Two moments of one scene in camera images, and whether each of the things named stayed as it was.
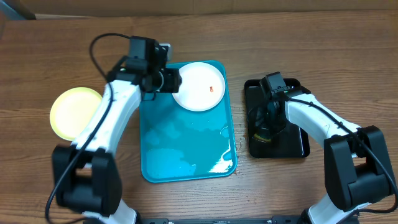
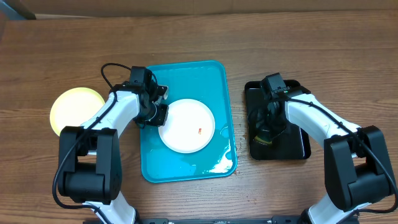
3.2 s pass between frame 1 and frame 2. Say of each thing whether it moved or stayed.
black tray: stayed
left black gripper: moved
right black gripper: stayed
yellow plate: stayed
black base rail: stayed
